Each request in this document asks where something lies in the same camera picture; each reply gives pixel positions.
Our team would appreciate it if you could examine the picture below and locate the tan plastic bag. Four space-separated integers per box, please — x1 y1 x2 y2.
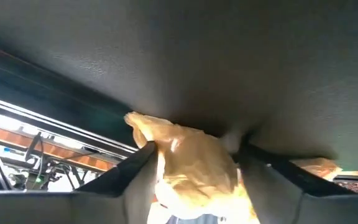
123 111 260 224

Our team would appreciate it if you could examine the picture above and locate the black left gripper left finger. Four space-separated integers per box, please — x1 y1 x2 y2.
75 141 168 224

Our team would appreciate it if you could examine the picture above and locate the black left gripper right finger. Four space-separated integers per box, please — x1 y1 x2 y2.
237 136 356 224

